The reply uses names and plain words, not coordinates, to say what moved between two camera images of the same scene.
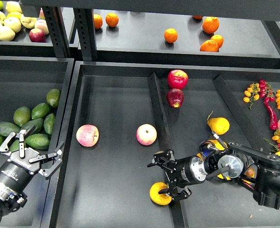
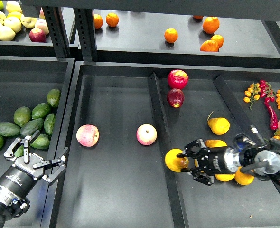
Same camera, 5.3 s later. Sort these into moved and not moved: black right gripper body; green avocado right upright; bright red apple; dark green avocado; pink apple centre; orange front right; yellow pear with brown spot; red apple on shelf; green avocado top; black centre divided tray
Moved: black right gripper body; yellow pear with brown spot
Not moved: green avocado right upright; bright red apple; green avocado top; dark green avocado; black centre divided tray; pink apple centre; orange front right; red apple on shelf
